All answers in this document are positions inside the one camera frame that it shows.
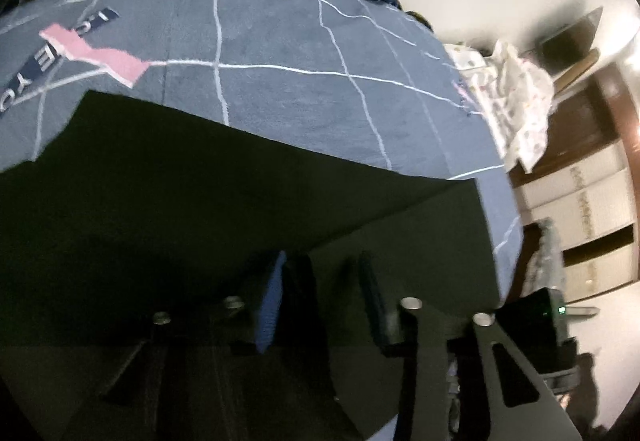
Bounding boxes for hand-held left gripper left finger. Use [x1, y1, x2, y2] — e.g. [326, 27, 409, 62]
[65, 250, 290, 441]

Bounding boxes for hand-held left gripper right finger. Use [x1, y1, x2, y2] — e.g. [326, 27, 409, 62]
[356, 252, 585, 441]

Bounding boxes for black pants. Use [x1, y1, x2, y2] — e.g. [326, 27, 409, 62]
[0, 90, 503, 441]

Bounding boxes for crumpled clear plastic bag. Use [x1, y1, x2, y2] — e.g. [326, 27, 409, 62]
[522, 217, 566, 297]

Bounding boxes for brown and white wardrobe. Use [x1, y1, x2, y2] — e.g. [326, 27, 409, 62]
[507, 28, 640, 302]

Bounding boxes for white patterned cloth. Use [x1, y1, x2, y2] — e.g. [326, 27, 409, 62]
[445, 38, 556, 174]

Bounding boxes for blue checked bed sheet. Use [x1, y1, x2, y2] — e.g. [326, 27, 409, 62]
[0, 0, 526, 307]

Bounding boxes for dark flat box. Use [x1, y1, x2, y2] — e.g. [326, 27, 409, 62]
[537, 7, 604, 78]

